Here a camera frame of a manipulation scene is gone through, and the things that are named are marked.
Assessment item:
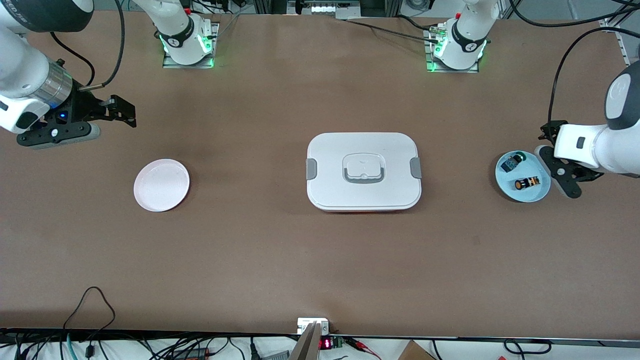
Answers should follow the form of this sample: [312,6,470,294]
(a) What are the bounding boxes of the light blue round plate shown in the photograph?
[495,150,552,203]

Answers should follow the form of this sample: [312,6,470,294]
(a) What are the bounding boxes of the pink round plate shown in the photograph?
[133,159,191,212]

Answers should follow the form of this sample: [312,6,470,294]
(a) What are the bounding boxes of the black power adapter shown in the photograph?
[172,347,211,360]

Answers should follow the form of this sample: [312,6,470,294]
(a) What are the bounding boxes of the brown cardboard piece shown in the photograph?
[397,340,436,360]

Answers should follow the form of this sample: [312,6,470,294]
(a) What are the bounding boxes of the red clip leads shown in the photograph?
[345,337,381,360]

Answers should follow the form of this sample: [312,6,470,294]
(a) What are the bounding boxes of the grey slanted beam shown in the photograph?
[288,321,323,360]

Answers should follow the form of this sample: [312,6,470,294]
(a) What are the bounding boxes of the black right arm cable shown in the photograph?
[50,0,126,92]

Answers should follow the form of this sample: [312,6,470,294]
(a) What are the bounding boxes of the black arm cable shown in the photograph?
[547,26,640,128]
[50,0,126,92]

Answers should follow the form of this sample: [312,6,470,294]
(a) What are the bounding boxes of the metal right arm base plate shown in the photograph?
[162,22,220,69]

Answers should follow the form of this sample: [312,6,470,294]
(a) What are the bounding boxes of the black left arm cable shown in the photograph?
[547,26,640,128]

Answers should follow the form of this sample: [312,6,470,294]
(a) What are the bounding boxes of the aluminium frame rail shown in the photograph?
[602,17,632,67]

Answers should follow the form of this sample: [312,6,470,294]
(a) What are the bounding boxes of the black looped thin cable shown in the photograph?
[62,286,117,346]

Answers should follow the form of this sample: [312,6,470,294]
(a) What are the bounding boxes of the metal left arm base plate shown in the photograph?
[425,25,481,74]

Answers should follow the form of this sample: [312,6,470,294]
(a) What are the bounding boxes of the black flat cable loop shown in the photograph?
[504,339,552,355]

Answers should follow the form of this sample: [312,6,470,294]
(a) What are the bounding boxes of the white lidded box grey handle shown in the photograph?
[305,132,423,213]

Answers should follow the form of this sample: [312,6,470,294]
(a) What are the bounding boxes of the black cable across table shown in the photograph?
[345,15,443,45]

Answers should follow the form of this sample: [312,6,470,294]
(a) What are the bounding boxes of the white table edge bracket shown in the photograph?
[297,317,331,335]

